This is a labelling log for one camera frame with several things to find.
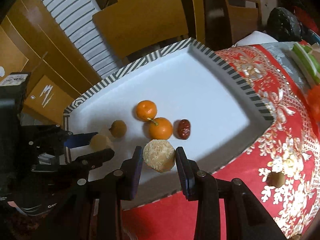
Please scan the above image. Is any green white tissue pack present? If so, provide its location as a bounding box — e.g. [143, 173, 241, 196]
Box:
[291, 42, 319, 87]

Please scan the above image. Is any red plastic bag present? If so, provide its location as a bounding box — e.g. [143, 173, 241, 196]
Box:
[307, 85, 320, 122]

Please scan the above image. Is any tan longan fruit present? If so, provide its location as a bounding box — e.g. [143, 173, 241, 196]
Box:
[109, 120, 127, 138]

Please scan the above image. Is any black plastic bag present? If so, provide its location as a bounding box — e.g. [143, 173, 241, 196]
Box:
[266, 7, 302, 42]

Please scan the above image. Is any white tray striped rim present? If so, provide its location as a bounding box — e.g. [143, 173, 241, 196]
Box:
[62, 37, 275, 210]

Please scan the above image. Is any small orange with stem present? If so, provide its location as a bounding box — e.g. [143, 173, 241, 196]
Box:
[148, 117, 173, 140]

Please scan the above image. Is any wooden folding chair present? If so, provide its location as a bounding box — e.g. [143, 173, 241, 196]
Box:
[223, 0, 262, 44]

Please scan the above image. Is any red gold floral tablecloth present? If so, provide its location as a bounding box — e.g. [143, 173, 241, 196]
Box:
[199, 43, 319, 238]

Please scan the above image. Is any yellow wooden chair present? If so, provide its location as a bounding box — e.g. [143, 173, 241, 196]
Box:
[85, 0, 208, 59]

